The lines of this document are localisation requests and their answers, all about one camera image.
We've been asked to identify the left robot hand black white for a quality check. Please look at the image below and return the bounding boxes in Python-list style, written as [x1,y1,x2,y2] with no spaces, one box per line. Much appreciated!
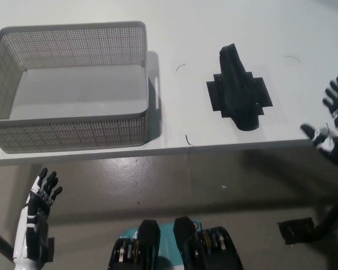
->
[12,168,63,261]

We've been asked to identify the black cloth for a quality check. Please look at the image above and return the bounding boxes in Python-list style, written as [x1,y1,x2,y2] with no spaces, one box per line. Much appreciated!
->
[219,43,261,132]

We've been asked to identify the black tape cross marker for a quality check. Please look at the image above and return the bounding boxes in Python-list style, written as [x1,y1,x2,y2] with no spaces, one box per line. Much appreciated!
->
[206,72,273,119]

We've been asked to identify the grey perforated metal basket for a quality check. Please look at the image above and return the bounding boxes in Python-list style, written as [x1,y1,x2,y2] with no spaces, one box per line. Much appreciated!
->
[0,20,150,154]

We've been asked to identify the robot body black teal blocks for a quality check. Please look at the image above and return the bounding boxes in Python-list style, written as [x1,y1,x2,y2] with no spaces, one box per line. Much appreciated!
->
[106,215,244,270]

